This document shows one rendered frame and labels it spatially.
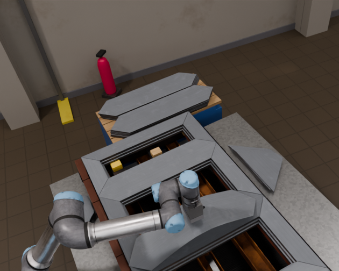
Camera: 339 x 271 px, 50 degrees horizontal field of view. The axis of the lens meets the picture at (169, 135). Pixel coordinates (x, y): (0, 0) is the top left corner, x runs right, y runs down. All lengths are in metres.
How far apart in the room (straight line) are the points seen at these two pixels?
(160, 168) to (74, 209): 0.74
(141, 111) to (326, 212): 1.27
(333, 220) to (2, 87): 3.03
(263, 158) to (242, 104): 1.62
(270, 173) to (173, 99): 0.84
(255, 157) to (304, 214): 0.42
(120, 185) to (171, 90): 0.87
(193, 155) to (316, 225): 0.74
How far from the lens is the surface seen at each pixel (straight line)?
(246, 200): 1.86
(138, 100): 2.53
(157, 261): 1.69
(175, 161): 2.06
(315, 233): 1.97
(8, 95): 3.86
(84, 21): 3.83
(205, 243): 1.76
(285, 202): 2.04
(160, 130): 2.25
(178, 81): 2.64
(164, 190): 1.44
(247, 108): 3.67
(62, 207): 1.45
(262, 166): 2.13
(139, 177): 2.02
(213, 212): 1.73
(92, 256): 2.04
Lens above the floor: 2.41
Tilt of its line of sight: 44 degrees down
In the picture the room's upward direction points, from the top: 9 degrees counter-clockwise
